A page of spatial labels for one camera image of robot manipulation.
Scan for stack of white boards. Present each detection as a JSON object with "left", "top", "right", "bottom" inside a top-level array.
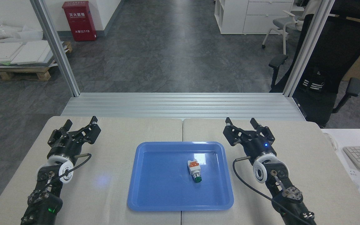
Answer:
[{"left": 0, "top": 40, "right": 63, "bottom": 67}]

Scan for wooden pallet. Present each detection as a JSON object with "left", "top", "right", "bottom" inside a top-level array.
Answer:
[{"left": 0, "top": 41, "right": 73, "bottom": 82}]

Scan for green push button switch part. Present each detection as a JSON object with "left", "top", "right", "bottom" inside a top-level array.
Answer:
[{"left": 187, "top": 159, "right": 203, "bottom": 183}]

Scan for black office chair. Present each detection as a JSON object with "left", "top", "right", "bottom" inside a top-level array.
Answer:
[{"left": 268, "top": 0, "right": 360, "bottom": 128}]

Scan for red fire extinguisher box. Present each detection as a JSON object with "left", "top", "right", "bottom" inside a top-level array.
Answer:
[{"left": 62, "top": 1, "right": 97, "bottom": 42}]

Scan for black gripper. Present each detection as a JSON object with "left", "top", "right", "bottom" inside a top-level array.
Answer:
[
  {"left": 48, "top": 116, "right": 102, "bottom": 161},
  {"left": 223, "top": 117, "right": 277, "bottom": 162}
]

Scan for white side desk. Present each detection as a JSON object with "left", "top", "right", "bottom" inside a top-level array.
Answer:
[{"left": 321, "top": 128, "right": 360, "bottom": 224}]

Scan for white grey chair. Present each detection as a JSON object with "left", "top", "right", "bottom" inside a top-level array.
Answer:
[{"left": 261, "top": 8, "right": 307, "bottom": 55}]

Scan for silver aluminium post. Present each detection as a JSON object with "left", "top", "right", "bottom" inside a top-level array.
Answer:
[
  {"left": 30, "top": 0, "right": 81, "bottom": 97},
  {"left": 282, "top": 0, "right": 336, "bottom": 98}
]

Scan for blue plastic tray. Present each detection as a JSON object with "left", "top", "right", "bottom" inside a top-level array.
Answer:
[{"left": 127, "top": 141, "right": 234, "bottom": 212}]

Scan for silver aluminium rail platform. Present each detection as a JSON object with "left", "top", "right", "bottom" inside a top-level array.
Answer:
[{"left": 61, "top": 92, "right": 307, "bottom": 122}]

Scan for white drawer cabinet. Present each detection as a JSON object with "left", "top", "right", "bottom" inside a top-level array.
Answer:
[{"left": 214, "top": 0, "right": 295, "bottom": 35}]

